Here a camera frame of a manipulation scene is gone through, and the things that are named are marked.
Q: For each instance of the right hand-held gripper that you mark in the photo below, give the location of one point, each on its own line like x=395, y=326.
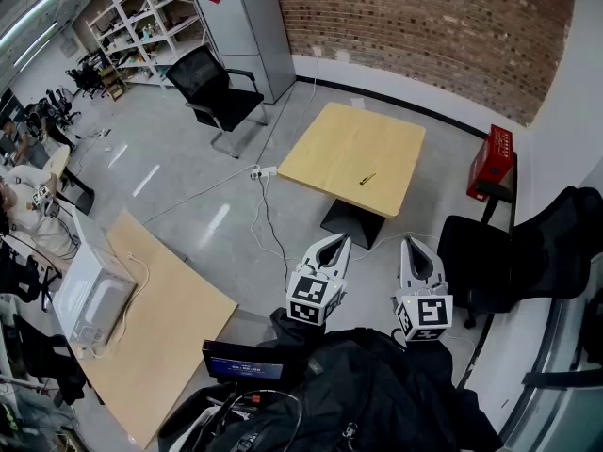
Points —
x=426, y=313

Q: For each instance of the white box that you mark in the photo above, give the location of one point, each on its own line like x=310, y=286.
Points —
x=92, y=233

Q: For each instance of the black office chair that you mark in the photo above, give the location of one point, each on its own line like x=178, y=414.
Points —
x=480, y=257

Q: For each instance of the white power strip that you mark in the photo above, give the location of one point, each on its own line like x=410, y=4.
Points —
x=266, y=172

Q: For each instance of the white microwave oven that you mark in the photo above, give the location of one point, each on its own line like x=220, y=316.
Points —
x=94, y=295

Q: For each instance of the square wooden table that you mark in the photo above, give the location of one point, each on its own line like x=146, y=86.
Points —
x=348, y=149

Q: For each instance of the black equipment bag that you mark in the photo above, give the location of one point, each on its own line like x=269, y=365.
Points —
x=207, y=426

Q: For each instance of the person's left forearm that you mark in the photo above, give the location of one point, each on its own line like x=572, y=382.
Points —
x=292, y=330

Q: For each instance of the white metal shelf unit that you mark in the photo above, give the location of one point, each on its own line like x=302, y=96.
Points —
x=151, y=21

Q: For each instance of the black table base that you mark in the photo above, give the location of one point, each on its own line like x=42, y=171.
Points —
x=353, y=226

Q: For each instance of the person's black jacket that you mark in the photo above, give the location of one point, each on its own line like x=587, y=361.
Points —
x=367, y=393

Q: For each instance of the black mesh visitor chair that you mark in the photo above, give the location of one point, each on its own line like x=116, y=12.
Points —
x=207, y=83

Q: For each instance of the black chest screen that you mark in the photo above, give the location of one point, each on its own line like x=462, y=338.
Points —
x=245, y=365

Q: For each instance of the large wooden desk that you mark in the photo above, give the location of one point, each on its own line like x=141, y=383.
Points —
x=169, y=309

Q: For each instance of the grey metal cabinet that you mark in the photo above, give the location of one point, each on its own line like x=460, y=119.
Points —
x=245, y=31

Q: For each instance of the person's right forearm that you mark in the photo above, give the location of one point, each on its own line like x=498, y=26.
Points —
x=426, y=360

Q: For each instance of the round wooden table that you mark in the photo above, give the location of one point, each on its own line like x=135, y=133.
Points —
x=59, y=160

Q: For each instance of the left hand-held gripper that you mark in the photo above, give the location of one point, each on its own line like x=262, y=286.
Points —
x=311, y=299

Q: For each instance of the small yellow pen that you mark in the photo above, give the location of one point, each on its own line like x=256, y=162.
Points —
x=367, y=179

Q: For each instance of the white paper sheet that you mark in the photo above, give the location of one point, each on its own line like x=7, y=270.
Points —
x=358, y=103

